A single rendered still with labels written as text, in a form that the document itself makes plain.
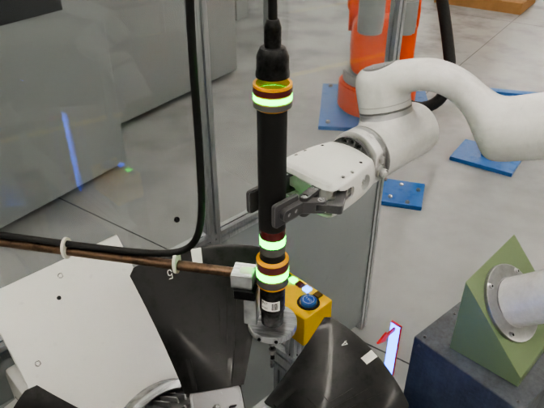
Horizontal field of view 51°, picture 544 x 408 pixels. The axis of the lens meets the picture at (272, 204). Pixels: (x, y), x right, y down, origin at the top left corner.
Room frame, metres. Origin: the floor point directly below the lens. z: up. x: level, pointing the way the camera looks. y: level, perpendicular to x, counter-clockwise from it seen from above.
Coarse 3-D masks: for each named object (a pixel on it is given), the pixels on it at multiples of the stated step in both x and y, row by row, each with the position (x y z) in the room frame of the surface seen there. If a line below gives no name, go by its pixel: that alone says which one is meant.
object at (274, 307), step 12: (276, 24) 0.58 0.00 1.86; (264, 36) 0.58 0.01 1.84; (276, 36) 0.57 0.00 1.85; (264, 48) 0.58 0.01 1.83; (276, 48) 0.57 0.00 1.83; (264, 60) 0.57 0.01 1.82; (276, 60) 0.57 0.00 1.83; (288, 60) 0.58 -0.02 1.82; (264, 72) 0.57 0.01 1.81; (276, 72) 0.56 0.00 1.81; (288, 72) 0.58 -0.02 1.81; (264, 300) 0.57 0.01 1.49; (276, 300) 0.57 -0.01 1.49; (264, 312) 0.57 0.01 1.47; (276, 312) 0.57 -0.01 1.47; (264, 324) 0.57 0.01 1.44; (276, 324) 0.57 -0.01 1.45
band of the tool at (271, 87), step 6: (258, 84) 0.60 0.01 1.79; (270, 84) 0.60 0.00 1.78; (276, 84) 0.60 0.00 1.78; (282, 84) 0.60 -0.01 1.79; (288, 84) 0.59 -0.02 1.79; (258, 90) 0.57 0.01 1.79; (264, 90) 0.56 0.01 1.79; (270, 90) 0.56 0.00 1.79; (276, 90) 0.56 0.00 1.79; (282, 90) 0.56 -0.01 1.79; (258, 96) 0.57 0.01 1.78; (288, 96) 0.57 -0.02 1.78
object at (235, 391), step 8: (200, 392) 0.60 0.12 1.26; (208, 392) 0.60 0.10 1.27; (216, 392) 0.59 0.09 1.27; (224, 392) 0.59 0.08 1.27; (232, 392) 0.59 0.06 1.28; (240, 392) 0.59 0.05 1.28; (192, 400) 0.59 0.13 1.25; (200, 400) 0.59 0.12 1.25; (208, 400) 0.59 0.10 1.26; (216, 400) 0.58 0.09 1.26; (224, 400) 0.58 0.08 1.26; (232, 400) 0.58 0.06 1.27; (240, 400) 0.58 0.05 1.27
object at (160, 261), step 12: (0, 240) 0.66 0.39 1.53; (12, 240) 0.65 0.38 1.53; (48, 252) 0.64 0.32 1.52; (60, 252) 0.64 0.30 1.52; (72, 252) 0.63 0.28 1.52; (84, 252) 0.63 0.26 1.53; (96, 252) 0.63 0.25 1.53; (144, 264) 0.61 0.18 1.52; (156, 264) 0.61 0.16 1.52; (168, 264) 0.60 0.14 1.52; (180, 264) 0.60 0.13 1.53; (192, 264) 0.60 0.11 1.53; (204, 264) 0.60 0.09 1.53; (228, 276) 0.59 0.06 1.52
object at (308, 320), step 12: (288, 288) 1.06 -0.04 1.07; (300, 288) 1.06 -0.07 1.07; (312, 288) 1.06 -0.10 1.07; (288, 300) 1.02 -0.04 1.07; (324, 300) 1.02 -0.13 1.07; (300, 312) 0.98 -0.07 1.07; (312, 312) 0.98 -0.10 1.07; (324, 312) 1.00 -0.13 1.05; (300, 324) 0.96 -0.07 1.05; (312, 324) 0.97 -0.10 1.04; (300, 336) 0.96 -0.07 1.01
